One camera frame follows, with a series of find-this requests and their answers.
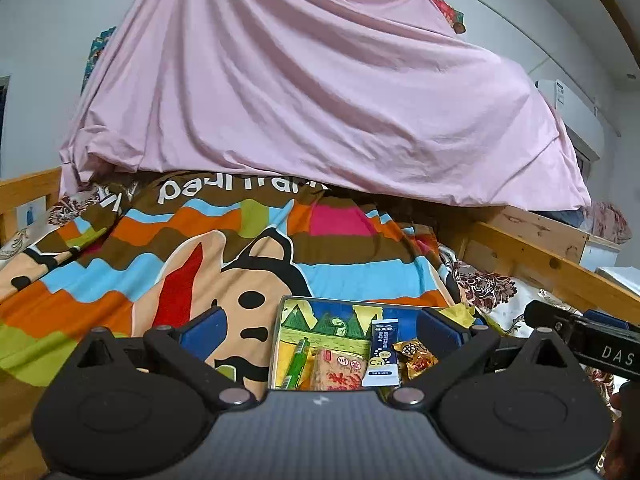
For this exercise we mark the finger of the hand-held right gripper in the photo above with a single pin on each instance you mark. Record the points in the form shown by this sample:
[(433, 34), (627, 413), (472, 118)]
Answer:
[(547, 314)]

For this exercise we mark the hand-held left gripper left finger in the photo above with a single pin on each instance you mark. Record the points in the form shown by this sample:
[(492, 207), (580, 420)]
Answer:
[(202, 334)]

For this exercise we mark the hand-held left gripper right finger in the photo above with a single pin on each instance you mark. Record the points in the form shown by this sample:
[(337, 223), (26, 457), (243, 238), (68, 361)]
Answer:
[(441, 334)]

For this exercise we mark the gold red snack packet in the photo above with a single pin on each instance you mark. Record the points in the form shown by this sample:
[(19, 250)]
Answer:
[(417, 360)]

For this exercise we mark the dark blue stick packet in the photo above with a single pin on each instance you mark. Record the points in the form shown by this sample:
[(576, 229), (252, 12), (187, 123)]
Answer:
[(382, 355)]

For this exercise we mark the green stick packet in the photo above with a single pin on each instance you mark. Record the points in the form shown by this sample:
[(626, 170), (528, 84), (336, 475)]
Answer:
[(296, 365)]

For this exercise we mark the rice cracker packet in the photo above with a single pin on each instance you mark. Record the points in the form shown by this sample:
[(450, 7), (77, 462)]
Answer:
[(337, 372)]

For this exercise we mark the metal tray with drawing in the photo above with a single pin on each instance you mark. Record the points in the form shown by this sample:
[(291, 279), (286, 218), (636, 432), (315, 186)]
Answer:
[(330, 317)]

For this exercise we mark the person's right hand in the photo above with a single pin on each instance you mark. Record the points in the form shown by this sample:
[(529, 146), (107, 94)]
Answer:
[(622, 430)]

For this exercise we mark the floral patterned quilt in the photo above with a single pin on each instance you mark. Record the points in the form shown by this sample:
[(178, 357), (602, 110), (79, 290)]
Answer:
[(490, 290)]

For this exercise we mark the colourful printed blanket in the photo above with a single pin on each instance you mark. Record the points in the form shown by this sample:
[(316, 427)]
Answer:
[(125, 270)]

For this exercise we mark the pink floral cloth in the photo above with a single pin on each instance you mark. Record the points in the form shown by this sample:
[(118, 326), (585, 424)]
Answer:
[(607, 222)]

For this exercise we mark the white air conditioner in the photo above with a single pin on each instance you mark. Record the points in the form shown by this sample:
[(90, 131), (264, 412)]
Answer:
[(570, 110)]

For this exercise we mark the pale blue card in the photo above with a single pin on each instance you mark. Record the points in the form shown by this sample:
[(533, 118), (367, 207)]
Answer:
[(31, 217)]

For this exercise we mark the pink bed sheet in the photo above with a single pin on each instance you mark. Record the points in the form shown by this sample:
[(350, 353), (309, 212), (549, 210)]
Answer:
[(300, 85)]

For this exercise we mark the grey door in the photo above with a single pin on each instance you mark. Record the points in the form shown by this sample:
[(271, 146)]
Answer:
[(3, 105)]

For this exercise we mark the wooden bed frame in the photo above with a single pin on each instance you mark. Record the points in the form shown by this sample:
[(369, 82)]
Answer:
[(525, 260)]

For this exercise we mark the teal floral wall poster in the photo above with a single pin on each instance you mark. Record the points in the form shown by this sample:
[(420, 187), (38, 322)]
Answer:
[(97, 57)]

